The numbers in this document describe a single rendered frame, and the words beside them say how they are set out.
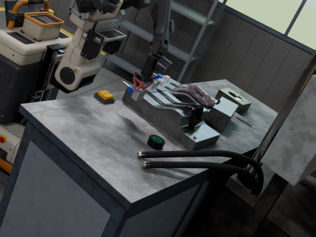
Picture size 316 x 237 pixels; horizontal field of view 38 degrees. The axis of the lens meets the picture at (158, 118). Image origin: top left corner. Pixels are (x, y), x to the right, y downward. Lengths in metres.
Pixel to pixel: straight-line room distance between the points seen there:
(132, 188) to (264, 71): 3.52
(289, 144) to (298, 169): 0.10
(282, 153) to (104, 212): 0.74
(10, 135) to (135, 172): 1.13
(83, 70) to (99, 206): 1.03
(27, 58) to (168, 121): 0.91
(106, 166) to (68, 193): 0.23
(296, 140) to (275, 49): 3.35
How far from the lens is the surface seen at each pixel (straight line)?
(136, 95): 2.26
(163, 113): 2.33
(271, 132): 2.20
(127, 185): 1.81
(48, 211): 2.11
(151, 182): 1.89
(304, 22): 5.01
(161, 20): 2.21
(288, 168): 1.82
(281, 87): 5.14
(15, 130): 2.90
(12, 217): 2.33
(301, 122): 1.77
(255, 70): 5.15
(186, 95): 2.66
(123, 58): 5.18
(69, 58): 2.68
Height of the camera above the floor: 1.78
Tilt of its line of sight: 24 degrees down
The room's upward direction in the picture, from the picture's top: 25 degrees clockwise
